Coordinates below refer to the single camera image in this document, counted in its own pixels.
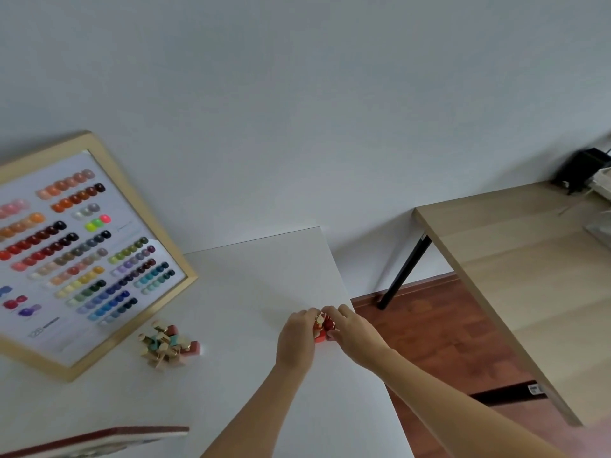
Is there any person's left hand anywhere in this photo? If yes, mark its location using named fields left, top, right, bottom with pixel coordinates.
left=275, top=308, right=323, bottom=373

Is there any person's right hand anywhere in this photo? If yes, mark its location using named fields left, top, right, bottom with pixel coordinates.
left=321, top=304, right=393, bottom=371

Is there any red polish bottle gold cap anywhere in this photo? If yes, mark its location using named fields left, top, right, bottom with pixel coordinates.
left=313, top=313, right=336, bottom=344

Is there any person's right forearm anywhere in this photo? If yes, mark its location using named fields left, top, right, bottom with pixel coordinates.
left=368, top=348, right=569, bottom=458

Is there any person's left forearm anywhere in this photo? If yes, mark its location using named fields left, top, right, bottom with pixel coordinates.
left=200, top=360, right=311, bottom=458

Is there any black table leg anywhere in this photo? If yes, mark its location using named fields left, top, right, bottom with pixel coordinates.
left=376, top=234, right=433, bottom=311

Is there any pile of small polish bottles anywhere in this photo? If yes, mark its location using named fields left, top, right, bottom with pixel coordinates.
left=137, top=321, right=205, bottom=372

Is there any black table crossbar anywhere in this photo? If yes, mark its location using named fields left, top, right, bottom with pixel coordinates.
left=470, top=380, right=550, bottom=407

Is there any light wooden table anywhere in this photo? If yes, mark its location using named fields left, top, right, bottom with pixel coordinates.
left=412, top=180, right=611, bottom=428

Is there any wooden framed colour sample board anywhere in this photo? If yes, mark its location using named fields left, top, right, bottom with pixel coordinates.
left=0, top=131, right=199, bottom=383

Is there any red-edged flat board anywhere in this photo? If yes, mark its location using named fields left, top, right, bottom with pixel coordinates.
left=0, top=426, right=191, bottom=458

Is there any black power adapter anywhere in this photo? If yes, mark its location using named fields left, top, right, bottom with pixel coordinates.
left=553, top=148, right=611, bottom=196

